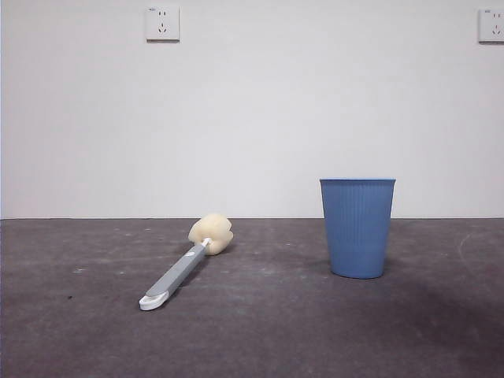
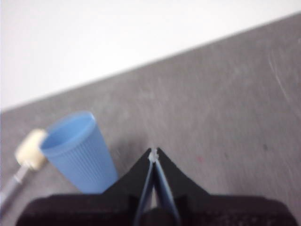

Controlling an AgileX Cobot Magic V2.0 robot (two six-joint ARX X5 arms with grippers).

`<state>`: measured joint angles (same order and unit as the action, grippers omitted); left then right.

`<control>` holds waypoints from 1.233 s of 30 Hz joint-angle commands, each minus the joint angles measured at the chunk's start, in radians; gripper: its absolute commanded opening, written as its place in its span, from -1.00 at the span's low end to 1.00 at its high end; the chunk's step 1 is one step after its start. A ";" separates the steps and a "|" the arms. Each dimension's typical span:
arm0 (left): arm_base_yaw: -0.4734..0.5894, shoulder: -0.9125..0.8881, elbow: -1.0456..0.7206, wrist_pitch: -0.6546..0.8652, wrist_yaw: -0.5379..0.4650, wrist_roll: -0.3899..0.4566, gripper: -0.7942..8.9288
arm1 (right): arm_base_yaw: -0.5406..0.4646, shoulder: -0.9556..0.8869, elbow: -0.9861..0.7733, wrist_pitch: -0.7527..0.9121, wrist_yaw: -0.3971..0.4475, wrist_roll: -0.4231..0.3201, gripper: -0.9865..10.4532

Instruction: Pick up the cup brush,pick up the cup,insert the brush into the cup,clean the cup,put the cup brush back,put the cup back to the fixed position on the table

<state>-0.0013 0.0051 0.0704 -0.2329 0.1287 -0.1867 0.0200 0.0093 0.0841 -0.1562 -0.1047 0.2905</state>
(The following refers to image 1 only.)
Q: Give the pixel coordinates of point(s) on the blue ribbed plastic cup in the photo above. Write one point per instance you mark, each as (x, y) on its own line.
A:
(357, 232)

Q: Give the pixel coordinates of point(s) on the white wall socket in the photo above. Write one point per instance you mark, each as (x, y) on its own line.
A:
(492, 25)
(163, 23)

